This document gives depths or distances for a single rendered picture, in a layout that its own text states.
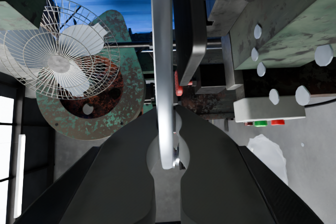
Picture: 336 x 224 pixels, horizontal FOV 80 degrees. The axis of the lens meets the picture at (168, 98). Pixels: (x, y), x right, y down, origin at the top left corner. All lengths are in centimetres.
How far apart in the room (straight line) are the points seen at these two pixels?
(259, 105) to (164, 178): 658
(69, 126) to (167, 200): 578
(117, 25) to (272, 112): 147
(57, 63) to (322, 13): 104
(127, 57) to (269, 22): 139
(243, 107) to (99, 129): 128
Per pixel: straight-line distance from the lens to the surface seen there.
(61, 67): 115
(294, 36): 35
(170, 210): 725
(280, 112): 49
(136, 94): 157
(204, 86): 51
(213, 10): 41
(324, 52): 25
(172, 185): 704
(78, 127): 166
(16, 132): 605
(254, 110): 47
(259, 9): 37
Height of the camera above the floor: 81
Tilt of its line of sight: 2 degrees down
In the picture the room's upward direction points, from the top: 93 degrees counter-clockwise
